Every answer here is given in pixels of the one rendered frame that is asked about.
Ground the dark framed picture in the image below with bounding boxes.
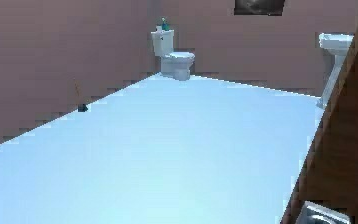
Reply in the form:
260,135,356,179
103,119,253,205
233,0,286,17

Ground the brown wooden door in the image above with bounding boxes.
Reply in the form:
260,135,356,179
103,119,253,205
280,0,358,224

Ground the brown-handled toilet plunger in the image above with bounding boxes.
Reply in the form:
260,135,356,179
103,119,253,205
74,79,89,113

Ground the white pedestal sink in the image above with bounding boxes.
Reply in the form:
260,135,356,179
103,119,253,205
316,32,355,110

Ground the silver door handle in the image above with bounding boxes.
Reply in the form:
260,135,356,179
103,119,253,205
295,200,353,224

